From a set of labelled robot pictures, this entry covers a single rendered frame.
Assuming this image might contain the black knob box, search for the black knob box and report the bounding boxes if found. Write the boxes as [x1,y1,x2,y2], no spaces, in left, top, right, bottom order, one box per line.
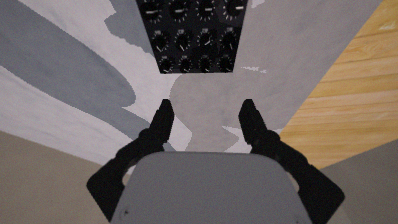
[136,0,248,74]

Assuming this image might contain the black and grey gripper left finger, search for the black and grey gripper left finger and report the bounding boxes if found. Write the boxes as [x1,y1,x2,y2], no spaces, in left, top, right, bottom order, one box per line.
[86,99,175,223]

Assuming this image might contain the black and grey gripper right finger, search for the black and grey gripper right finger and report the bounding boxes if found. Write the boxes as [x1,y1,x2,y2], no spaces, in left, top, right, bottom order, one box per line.
[238,99,345,224]

